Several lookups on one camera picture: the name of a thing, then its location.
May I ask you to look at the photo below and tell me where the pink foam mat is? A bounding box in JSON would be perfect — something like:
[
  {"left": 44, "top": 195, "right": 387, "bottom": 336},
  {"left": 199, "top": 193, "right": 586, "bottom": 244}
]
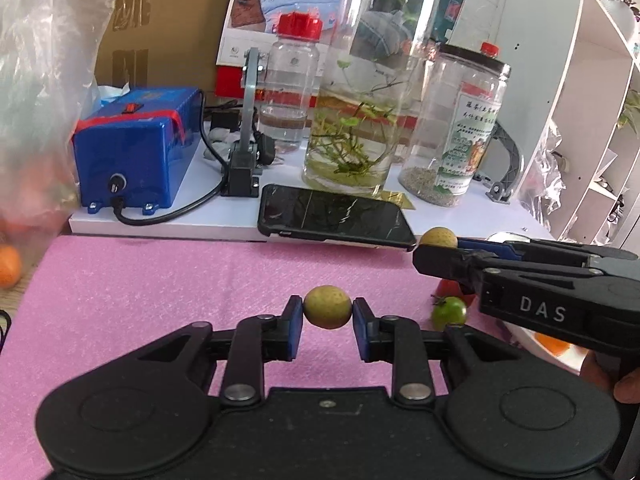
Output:
[{"left": 0, "top": 234, "right": 551, "bottom": 476}]

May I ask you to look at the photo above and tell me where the black smartphone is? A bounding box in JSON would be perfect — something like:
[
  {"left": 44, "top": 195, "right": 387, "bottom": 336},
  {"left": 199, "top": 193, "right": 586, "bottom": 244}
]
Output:
[{"left": 257, "top": 183, "right": 417, "bottom": 252}]

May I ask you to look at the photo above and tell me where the small yellow-green jujube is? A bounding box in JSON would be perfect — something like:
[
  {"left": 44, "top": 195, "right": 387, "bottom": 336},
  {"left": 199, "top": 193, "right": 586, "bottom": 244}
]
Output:
[
  {"left": 419, "top": 227, "right": 459, "bottom": 250},
  {"left": 303, "top": 286, "right": 352, "bottom": 331}
]

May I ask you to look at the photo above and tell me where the crumpled clear plastic bag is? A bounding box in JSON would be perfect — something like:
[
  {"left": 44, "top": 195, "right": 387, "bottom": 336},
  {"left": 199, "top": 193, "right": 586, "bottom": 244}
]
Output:
[{"left": 520, "top": 125, "right": 568, "bottom": 221}]

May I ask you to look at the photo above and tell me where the white plate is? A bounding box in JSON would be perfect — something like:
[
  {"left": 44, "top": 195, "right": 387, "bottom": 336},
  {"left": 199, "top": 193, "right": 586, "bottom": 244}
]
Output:
[{"left": 487, "top": 231, "right": 593, "bottom": 376}]

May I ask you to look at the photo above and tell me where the teal printed box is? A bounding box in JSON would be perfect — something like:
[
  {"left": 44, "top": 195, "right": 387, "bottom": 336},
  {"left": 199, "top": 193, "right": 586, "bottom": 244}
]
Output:
[{"left": 432, "top": 0, "right": 468, "bottom": 46}]

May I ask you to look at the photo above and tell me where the white shelf unit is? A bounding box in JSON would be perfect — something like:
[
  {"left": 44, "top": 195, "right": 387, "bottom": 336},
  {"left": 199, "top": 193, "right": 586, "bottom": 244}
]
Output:
[{"left": 492, "top": 0, "right": 640, "bottom": 251}]

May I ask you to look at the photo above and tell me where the person's right hand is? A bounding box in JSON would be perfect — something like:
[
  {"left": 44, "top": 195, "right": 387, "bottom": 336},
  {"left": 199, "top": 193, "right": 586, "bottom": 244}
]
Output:
[{"left": 579, "top": 349, "right": 640, "bottom": 405}]

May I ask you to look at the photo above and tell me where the black cable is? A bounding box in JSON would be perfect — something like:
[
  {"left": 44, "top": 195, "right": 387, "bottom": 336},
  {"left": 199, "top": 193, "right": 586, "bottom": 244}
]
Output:
[{"left": 112, "top": 90, "right": 236, "bottom": 225}]

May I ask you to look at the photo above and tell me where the black power adapter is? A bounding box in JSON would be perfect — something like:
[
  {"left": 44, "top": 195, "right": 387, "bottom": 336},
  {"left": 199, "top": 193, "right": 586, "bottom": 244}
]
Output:
[{"left": 255, "top": 132, "right": 277, "bottom": 166}]

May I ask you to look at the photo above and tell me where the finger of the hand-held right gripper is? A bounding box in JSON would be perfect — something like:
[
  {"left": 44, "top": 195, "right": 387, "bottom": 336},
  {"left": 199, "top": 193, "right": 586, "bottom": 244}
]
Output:
[
  {"left": 457, "top": 239, "right": 640, "bottom": 271},
  {"left": 412, "top": 245, "right": 601, "bottom": 293}
]

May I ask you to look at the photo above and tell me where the glass vase with water plant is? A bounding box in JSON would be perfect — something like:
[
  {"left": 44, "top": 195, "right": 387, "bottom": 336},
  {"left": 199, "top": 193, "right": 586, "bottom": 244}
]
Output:
[{"left": 301, "top": 0, "right": 446, "bottom": 198}]

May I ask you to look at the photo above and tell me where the bagged orange tangerine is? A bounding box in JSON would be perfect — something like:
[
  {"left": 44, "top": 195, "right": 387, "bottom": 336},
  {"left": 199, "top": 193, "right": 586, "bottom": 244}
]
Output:
[{"left": 0, "top": 245, "right": 23, "bottom": 289}]

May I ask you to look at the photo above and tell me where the clear labelled plastic jar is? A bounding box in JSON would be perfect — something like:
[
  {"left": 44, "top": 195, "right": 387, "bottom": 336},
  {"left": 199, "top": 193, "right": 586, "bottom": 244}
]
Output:
[{"left": 400, "top": 42, "right": 512, "bottom": 208}]

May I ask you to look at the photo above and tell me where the white board platform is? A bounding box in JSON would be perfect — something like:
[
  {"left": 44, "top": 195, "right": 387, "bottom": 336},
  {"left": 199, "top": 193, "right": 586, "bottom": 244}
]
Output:
[{"left": 69, "top": 135, "right": 556, "bottom": 246}]

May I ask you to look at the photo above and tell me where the large clear plastic bag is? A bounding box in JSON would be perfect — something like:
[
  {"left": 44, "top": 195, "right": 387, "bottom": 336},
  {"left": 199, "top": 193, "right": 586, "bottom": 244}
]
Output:
[{"left": 0, "top": 0, "right": 121, "bottom": 281}]

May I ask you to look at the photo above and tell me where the gold foil card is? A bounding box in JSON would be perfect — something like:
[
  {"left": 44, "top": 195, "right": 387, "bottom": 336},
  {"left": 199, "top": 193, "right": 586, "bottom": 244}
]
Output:
[{"left": 375, "top": 191, "right": 417, "bottom": 210}]

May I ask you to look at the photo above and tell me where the small red fruit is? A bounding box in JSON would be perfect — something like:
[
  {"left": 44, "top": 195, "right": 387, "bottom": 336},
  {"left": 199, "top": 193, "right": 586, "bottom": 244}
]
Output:
[{"left": 436, "top": 279, "right": 476, "bottom": 306}]

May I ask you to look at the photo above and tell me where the small clear red-capped bottle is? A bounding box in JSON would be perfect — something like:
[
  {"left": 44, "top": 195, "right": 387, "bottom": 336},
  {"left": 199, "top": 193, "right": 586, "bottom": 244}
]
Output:
[{"left": 259, "top": 12, "right": 323, "bottom": 154}]

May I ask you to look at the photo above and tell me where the green potted plant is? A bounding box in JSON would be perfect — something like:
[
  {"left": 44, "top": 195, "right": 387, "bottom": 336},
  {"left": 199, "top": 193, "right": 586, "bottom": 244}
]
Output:
[{"left": 617, "top": 92, "right": 640, "bottom": 133}]

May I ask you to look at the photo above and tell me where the small green tomato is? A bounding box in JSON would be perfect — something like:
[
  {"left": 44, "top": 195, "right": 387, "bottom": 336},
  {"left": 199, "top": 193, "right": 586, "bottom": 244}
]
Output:
[{"left": 431, "top": 296, "right": 469, "bottom": 332}]

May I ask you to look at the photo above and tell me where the cardboard box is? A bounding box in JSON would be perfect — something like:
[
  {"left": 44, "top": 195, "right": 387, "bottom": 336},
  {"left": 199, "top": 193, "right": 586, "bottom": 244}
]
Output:
[{"left": 95, "top": 0, "right": 246, "bottom": 96}]

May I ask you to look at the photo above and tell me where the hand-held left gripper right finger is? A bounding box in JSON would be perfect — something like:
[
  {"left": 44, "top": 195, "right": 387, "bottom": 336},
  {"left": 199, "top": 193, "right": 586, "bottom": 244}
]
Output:
[{"left": 352, "top": 299, "right": 556, "bottom": 406}]

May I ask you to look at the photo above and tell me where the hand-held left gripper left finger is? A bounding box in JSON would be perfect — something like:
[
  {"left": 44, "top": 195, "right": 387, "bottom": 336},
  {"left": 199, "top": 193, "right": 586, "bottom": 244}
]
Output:
[{"left": 100, "top": 296, "right": 304, "bottom": 406}]

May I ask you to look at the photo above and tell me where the blue power box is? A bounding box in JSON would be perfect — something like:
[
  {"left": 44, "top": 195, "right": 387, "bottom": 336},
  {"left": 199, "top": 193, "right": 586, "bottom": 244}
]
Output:
[{"left": 72, "top": 87, "right": 203, "bottom": 217}]

